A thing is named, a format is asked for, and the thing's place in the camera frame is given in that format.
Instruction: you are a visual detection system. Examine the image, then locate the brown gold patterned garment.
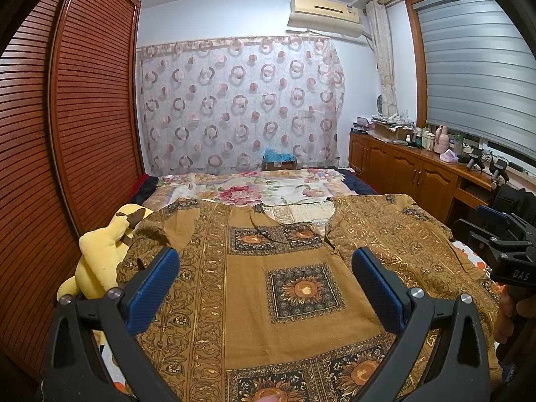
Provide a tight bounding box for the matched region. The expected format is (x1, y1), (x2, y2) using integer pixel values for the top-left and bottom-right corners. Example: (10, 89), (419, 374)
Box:
(115, 193), (503, 402)

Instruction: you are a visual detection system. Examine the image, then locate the orange print white sheet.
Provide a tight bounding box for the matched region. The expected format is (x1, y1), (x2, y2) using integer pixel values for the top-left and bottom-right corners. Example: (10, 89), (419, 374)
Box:
(452, 241), (503, 302)

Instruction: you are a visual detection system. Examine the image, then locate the wooden sideboard cabinet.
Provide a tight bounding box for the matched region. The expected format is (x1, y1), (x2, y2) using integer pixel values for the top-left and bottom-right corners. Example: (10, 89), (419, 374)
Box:
(349, 133), (535, 225)

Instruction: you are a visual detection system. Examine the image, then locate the yellow plush toy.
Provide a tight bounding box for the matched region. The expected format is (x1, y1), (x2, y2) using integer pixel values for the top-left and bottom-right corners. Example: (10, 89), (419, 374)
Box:
(56, 203), (153, 300)

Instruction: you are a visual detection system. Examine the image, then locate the pink tissue pack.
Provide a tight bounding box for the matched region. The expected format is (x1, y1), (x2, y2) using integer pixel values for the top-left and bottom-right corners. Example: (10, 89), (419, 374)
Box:
(440, 149), (459, 163)

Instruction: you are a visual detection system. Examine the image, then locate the navy blue blanket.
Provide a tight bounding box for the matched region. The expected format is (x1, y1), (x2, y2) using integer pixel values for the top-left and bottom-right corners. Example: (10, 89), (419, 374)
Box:
(338, 169), (377, 195)

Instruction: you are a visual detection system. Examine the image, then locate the cardboard box on sideboard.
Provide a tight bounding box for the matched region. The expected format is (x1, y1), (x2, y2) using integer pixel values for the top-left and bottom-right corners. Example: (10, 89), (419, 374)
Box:
(372, 123), (414, 142)

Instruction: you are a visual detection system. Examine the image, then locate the grey window blind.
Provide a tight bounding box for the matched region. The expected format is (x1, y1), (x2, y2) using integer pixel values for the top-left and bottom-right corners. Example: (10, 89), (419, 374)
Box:
(413, 0), (536, 157)

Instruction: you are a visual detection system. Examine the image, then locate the floral bed quilt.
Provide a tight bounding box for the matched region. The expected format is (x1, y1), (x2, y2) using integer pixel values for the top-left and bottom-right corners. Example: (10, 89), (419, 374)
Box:
(143, 168), (356, 211)

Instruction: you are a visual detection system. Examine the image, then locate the box with blue cloth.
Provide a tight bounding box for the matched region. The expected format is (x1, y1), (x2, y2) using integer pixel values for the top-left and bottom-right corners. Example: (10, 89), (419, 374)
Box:
(262, 148), (297, 172)

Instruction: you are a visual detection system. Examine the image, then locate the beige tied side curtain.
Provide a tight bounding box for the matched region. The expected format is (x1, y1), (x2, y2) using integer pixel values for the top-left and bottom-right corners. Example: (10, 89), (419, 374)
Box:
(365, 0), (398, 117)

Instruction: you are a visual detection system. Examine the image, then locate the wooden louvered wardrobe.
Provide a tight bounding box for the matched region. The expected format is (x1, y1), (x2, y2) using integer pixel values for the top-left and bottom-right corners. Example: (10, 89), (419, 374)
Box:
(1, 0), (143, 378)

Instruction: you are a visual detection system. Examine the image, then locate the pink circle patterned curtain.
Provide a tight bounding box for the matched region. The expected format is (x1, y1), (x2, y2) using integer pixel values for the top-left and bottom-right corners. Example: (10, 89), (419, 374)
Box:
(136, 36), (345, 175)

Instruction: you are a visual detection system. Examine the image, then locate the wall air conditioner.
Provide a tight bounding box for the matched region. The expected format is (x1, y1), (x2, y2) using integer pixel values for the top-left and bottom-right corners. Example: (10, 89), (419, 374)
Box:
(287, 0), (364, 37)

